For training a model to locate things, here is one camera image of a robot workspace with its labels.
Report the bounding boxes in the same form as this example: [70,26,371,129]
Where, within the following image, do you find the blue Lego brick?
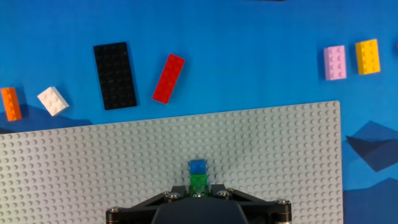
[188,159,207,174]

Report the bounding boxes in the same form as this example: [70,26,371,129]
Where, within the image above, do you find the black Lego plate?
[93,42,138,111]

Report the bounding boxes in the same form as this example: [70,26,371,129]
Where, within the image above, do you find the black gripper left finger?
[105,185,190,224]

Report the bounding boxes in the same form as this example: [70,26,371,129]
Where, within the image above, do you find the green Lego brick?
[188,172,210,197]

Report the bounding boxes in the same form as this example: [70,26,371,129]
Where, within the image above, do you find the orange Lego brick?
[0,86,23,122]

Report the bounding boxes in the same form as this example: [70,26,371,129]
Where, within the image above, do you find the grey Lego baseplate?
[0,100,345,224]

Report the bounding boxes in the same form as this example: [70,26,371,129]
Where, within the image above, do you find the red Lego plate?
[152,53,186,105]

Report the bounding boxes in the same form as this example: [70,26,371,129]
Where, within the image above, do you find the white Lego brick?
[37,86,70,118]

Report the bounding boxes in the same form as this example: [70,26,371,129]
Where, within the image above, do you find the light pink Lego brick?
[323,45,348,82]

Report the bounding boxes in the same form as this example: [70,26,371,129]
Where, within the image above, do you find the yellow Lego brick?
[354,38,381,76]

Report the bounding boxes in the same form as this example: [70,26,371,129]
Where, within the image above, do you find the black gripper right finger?
[207,184,292,224]

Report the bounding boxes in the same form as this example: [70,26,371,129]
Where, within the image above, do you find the blue mountain print cloth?
[0,0,398,224]

